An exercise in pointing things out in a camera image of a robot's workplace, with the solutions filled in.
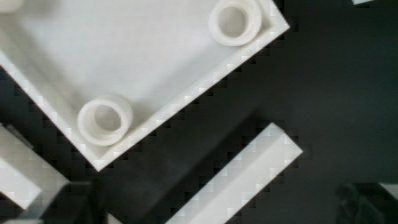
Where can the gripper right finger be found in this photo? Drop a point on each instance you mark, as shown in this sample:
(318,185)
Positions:
(366,203)

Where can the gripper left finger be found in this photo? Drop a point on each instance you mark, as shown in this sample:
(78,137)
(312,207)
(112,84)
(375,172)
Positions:
(76,207)

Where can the white square tabletop panel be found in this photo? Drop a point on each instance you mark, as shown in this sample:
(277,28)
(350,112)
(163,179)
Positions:
(119,47)

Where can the white table leg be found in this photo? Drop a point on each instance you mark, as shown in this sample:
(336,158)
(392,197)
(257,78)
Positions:
(240,180)
(30,180)

